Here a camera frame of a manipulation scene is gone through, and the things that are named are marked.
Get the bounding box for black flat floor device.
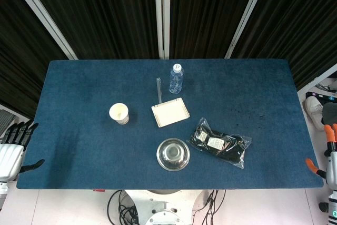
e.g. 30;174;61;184
305;91;337;102

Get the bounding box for white plastic tray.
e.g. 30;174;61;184
151;97;191;129

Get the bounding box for coiled black cable bundle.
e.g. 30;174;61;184
107;189;139;225

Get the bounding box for stainless steel bowl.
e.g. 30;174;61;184
156;138;191;171

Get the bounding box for white shoe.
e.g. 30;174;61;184
305;96;326;132

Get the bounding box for clear water bottle white cap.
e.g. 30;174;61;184
169;63;184;94

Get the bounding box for white paper cup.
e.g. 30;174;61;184
108;103;130;125

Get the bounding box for black pleated curtain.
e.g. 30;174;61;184
0;0;337;112

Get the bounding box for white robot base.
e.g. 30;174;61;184
123;189;211;225

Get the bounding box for dark trouser leg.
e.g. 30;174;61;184
321;102;337;125

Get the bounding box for plastic bag with black cloth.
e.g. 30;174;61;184
187;117;252;169

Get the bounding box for white double frame post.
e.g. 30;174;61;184
154;0;171;60

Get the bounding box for grey slatted panel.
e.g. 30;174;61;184
0;109;15;138

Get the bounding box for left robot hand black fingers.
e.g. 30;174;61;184
0;120;45;182

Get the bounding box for thin black cable strands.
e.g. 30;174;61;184
193;189;227;225

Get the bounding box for blue felt table mat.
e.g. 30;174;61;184
16;59;324;190

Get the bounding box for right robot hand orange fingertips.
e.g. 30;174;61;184
305;123;337;185

